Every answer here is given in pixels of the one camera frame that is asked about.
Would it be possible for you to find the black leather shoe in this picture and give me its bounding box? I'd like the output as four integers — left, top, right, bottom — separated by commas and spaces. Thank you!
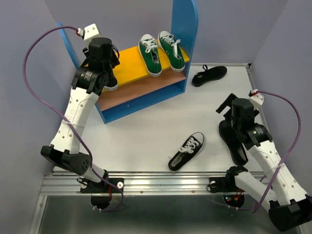
218, 120, 248, 166

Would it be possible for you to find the black canvas sneaker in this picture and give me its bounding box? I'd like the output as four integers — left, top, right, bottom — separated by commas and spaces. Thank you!
104, 69, 118, 91
168, 132, 205, 173

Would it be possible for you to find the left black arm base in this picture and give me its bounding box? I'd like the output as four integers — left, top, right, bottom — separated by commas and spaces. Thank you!
77, 177, 124, 194

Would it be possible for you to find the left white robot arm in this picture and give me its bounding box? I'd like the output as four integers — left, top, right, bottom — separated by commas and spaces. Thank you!
40, 37, 119, 192

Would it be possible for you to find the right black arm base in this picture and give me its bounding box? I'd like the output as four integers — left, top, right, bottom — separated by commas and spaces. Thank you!
206, 176, 241, 193

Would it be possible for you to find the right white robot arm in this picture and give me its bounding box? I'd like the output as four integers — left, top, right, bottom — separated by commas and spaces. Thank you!
207, 90, 312, 232

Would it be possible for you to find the yellow upper shelf board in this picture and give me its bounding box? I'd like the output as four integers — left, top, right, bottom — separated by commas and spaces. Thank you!
113, 46, 190, 87

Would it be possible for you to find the black slip-on shoe far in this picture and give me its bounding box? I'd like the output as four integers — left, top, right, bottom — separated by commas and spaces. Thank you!
192, 64, 228, 87

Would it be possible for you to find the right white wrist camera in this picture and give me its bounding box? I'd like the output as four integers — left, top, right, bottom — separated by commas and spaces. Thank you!
248, 89, 264, 109

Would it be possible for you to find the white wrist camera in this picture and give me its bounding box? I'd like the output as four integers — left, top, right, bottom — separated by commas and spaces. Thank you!
83, 23, 101, 42
248, 89, 264, 109

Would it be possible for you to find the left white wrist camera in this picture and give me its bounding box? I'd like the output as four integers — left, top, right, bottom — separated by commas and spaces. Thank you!
83, 23, 101, 42

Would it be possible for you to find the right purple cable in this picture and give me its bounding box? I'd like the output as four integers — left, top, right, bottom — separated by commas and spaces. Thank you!
229, 90, 302, 213

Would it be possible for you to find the purple cable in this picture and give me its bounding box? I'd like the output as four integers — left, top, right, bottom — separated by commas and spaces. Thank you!
229, 90, 302, 213
22, 25, 125, 213

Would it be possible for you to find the blue shoe shelf frame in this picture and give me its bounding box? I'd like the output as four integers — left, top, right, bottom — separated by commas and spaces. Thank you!
58, 0, 198, 123

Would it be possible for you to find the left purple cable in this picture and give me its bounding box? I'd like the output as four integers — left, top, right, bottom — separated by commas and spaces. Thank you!
22, 25, 125, 213

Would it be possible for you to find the aluminium mounting rail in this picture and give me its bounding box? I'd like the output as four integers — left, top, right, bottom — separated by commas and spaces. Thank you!
39, 171, 225, 196

